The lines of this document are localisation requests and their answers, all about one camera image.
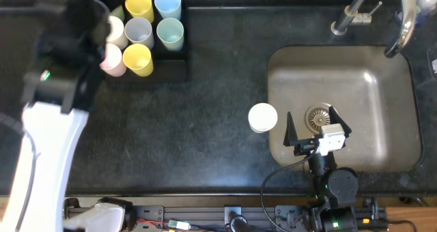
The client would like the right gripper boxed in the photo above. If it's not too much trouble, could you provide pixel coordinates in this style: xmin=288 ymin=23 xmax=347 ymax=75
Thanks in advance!
xmin=283 ymin=105 xmax=353 ymax=157

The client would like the white cup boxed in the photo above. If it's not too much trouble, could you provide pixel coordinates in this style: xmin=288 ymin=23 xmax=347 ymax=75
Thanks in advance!
xmin=247 ymin=102 xmax=279 ymax=134
xmin=106 ymin=16 xmax=129 ymax=50

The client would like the steel sink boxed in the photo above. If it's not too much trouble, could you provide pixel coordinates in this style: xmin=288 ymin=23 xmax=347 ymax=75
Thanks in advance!
xmin=267 ymin=46 xmax=425 ymax=173

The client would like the steel tap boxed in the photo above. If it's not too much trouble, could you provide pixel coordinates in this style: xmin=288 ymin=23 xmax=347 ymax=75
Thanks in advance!
xmin=330 ymin=0 xmax=419 ymax=59

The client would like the black tray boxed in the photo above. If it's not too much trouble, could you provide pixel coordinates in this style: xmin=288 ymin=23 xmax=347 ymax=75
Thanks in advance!
xmin=102 ymin=0 xmax=188 ymax=83

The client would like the green cup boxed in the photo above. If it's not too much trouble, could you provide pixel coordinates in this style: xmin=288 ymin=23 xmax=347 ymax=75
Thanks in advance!
xmin=156 ymin=17 xmax=185 ymax=52
xmin=109 ymin=5 xmax=126 ymax=23

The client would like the yellow cup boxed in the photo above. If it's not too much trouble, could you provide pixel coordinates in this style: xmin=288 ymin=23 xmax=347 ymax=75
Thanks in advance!
xmin=124 ymin=0 xmax=155 ymax=23
xmin=122 ymin=43 xmax=154 ymax=78

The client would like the blue cup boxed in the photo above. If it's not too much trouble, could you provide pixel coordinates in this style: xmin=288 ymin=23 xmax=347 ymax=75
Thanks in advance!
xmin=154 ymin=0 xmax=182 ymax=21

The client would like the grey cup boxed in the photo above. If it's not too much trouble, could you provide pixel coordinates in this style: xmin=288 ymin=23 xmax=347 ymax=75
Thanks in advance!
xmin=124 ymin=16 xmax=155 ymax=50

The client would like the pink cup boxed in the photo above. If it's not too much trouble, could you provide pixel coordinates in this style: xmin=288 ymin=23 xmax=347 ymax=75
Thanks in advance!
xmin=99 ymin=43 xmax=128 ymax=78

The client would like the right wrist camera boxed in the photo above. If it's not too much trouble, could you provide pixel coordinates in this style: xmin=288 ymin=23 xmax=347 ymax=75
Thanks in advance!
xmin=315 ymin=123 xmax=347 ymax=157

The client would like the black cable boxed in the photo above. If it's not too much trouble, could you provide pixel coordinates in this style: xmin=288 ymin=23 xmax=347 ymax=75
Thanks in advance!
xmin=259 ymin=145 xmax=322 ymax=232

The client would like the mounting rail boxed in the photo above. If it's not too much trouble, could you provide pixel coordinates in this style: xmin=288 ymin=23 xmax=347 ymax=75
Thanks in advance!
xmin=64 ymin=197 xmax=390 ymax=232

